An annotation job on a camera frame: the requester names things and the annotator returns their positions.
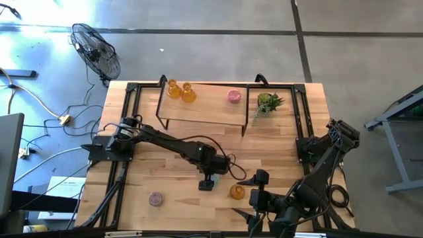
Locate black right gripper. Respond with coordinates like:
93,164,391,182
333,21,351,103
231,169,276,238

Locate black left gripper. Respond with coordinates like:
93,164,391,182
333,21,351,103
198,153,231,192

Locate amber glass candlestick holder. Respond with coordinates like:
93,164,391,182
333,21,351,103
166,79,183,100
229,184,247,200
180,81,198,104

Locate maroon patterned candle tin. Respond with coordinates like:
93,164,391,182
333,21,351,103
147,191,164,208

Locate pink candle tin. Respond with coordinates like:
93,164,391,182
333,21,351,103
227,89,242,104

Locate wooden shelf with black legs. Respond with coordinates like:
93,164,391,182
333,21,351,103
155,73,270,137

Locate green potted succulent plant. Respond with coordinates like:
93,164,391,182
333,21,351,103
251,91,285,127

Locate white paper sheet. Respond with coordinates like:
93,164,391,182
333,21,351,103
37,176,87,221

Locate black desk edge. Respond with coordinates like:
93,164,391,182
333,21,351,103
9,190,79,214

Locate black floor fan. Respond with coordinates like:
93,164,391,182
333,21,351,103
68,22,122,88

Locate yellow object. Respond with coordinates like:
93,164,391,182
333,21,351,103
22,224,49,234

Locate grey monitor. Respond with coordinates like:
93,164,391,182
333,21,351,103
0,112,25,219

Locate black floor bar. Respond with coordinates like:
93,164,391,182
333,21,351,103
0,69,38,79

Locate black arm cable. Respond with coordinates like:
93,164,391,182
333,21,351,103
180,134,248,182

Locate silver aluminium bracket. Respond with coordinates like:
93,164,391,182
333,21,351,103
104,231,143,238
293,232,327,238

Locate coiled black cable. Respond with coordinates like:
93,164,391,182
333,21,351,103
325,165,355,218

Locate black aluminium rig frame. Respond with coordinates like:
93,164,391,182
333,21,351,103
74,81,357,238

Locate grey metal table frame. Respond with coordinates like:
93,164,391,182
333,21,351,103
364,85,423,194

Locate white floor cable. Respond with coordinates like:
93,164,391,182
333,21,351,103
13,146,83,184

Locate beige floor cable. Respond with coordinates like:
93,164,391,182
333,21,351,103
0,67,63,120

